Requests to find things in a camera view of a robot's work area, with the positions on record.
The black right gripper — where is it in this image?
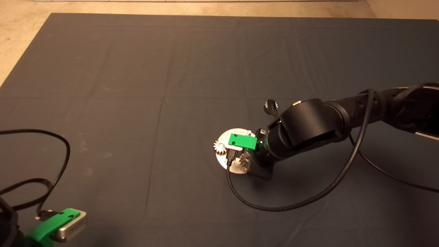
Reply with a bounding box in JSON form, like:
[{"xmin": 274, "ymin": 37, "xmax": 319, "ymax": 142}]
[{"xmin": 247, "ymin": 128, "xmax": 275, "ymax": 180}]

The round metal carrier plate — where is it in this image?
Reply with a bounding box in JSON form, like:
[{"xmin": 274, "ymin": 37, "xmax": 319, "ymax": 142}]
[{"xmin": 215, "ymin": 129, "xmax": 257, "ymax": 175}]

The dark grey table cloth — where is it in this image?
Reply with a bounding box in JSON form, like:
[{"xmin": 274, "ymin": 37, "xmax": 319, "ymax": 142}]
[{"xmin": 0, "ymin": 13, "xmax": 439, "ymax": 247}]

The green right camera mount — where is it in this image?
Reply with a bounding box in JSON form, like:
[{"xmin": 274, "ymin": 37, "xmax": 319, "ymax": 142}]
[{"xmin": 228, "ymin": 133, "xmax": 258, "ymax": 151}]

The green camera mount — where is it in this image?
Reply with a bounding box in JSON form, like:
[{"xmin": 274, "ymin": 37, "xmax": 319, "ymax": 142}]
[
  {"xmin": 228, "ymin": 133, "xmax": 258, "ymax": 151},
  {"xmin": 26, "ymin": 208, "xmax": 81, "ymax": 247}
]

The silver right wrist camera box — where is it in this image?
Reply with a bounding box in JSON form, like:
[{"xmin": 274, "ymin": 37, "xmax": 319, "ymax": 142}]
[{"xmin": 224, "ymin": 132, "xmax": 250, "ymax": 152}]

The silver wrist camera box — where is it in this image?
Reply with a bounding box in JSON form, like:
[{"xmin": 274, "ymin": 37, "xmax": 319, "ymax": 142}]
[
  {"xmin": 224, "ymin": 132, "xmax": 250, "ymax": 152},
  {"xmin": 51, "ymin": 210, "xmax": 87, "ymax": 243}
]

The thin black right camera cable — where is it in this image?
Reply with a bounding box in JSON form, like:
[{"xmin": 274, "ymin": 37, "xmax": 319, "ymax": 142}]
[{"xmin": 226, "ymin": 89, "xmax": 439, "ymax": 212}]

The thin black camera cable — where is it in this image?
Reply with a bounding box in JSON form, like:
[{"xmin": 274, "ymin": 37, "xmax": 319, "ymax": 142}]
[
  {"xmin": 0, "ymin": 129, "xmax": 71, "ymax": 221},
  {"xmin": 226, "ymin": 89, "xmax": 439, "ymax": 212}
]

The thin black left camera cable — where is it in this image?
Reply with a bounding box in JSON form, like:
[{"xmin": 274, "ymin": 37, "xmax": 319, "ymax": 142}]
[{"xmin": 0, "ymin": 129, "xmax": 71, "ymax": 221}]

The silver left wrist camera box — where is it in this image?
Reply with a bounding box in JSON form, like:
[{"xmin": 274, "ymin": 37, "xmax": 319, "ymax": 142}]
[{"xmin": 51, "ymin": 210, "xmax": 87, "ymax": 243}]

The braided black left arm cable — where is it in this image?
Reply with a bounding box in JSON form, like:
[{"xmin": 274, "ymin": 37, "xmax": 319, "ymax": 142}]
[{"xmin": 0, "ymin": 178, "xmax": 54, "ymax": 211}]

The green left camera mount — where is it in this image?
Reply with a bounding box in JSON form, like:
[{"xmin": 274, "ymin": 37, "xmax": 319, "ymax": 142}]
[{"xmin": 26, "ymin": 208, "xmax": 81, "ymax": 247}]

